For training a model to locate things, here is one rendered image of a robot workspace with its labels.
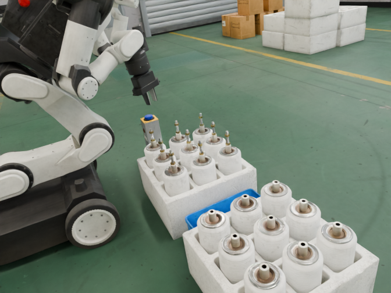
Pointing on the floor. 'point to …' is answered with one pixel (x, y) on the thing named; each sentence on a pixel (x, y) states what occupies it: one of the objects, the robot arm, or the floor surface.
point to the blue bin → (223, 206)
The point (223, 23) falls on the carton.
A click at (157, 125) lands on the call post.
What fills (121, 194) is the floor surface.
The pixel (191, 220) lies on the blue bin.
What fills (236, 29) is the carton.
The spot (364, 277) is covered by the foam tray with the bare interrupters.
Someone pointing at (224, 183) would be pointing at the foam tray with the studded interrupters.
